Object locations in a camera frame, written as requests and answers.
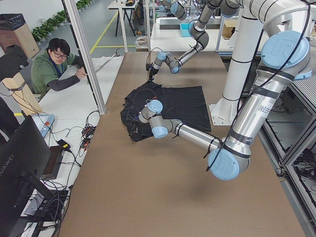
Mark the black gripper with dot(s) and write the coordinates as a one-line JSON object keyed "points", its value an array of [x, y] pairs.
{"points": [[134, 122], [153, 70]]}

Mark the black t-shirt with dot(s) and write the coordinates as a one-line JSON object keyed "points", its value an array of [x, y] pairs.
{"points": [[184, 103]]}

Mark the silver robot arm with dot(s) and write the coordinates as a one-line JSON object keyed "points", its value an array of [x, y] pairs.
{"points": [[271, 51], [197, 31]]}

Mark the blue plastic bin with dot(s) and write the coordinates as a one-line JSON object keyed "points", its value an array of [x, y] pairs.
{"points": [[185, 29]]}

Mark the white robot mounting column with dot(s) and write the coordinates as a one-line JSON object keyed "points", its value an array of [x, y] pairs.
{"points": [[247, 40]]}

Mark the robot teach pendant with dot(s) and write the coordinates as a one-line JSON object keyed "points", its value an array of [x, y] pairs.
{"points": [[44, 123]]}

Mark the person in green hoodie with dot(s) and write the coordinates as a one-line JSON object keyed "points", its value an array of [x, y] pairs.
{"points": [[48, 67]]}

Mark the black Huawei monitor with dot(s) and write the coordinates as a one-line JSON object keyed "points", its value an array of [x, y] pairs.
{"points": [[22, 162]]}

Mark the cardboard box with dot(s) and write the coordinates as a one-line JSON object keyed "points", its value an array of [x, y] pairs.
{"points": [[14, 30]]}

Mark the aluminium frame post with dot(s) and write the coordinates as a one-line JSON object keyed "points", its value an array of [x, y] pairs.
{"points": [[70, 8]]}

